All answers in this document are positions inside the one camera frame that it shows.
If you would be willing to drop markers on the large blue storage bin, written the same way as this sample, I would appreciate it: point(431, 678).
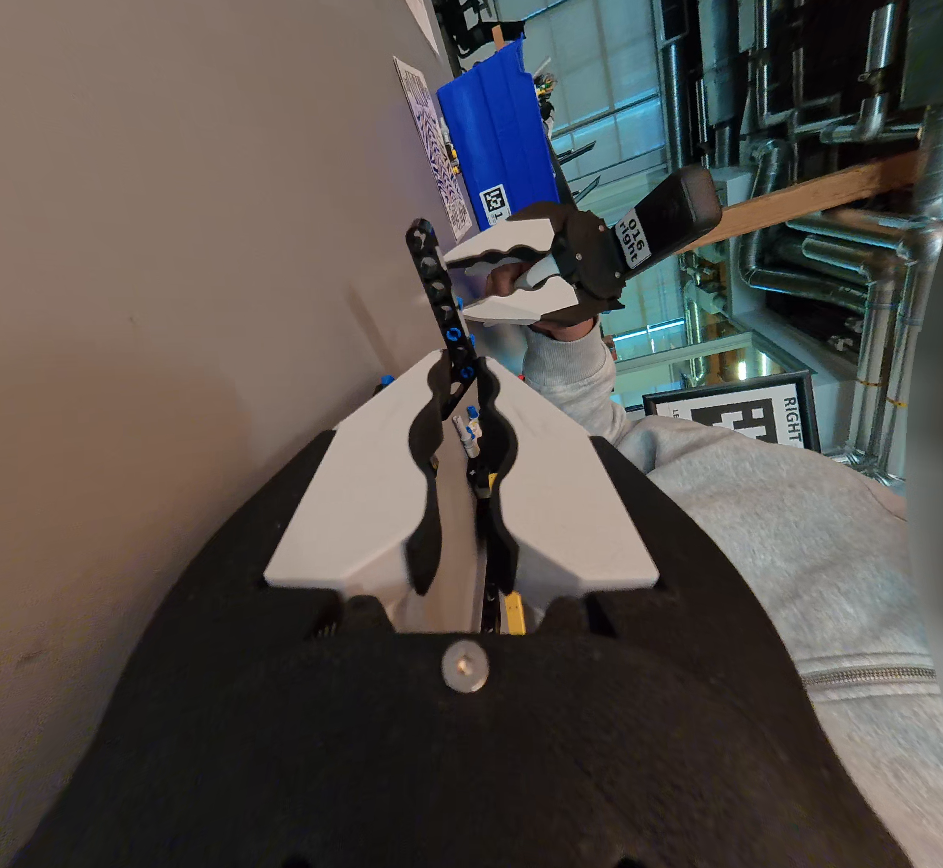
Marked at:
point(493, 138)

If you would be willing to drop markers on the wooden ceiling beam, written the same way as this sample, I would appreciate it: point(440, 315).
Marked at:
point(810, 201)

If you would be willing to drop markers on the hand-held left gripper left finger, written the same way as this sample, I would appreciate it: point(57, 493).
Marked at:
point(346, 514)

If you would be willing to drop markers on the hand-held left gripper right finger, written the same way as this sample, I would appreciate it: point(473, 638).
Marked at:
point(574, 514)

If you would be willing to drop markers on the person's right hand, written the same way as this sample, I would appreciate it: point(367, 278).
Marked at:
point(567, 328)

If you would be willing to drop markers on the long black lego beam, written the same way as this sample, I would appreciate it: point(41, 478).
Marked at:
point(438, 293)

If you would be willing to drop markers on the person's right forearm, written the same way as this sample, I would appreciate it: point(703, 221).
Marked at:
point(567, 382)

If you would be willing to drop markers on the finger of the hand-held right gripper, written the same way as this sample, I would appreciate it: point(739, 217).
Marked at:
point(508, 245)
point(523, 308)

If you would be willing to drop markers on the silver ventilation ducts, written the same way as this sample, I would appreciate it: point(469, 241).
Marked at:
point(847, 278)

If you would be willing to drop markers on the partly built lego model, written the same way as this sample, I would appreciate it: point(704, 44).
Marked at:
point(471, 433)

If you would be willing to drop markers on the framed white sign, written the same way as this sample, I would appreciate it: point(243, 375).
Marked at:
point(737, 415)

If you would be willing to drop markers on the patterned sticker sheet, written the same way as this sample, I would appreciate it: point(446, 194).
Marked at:
point(435, 146)

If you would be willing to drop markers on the short black lego beam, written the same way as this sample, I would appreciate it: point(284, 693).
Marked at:
point(383, 383)

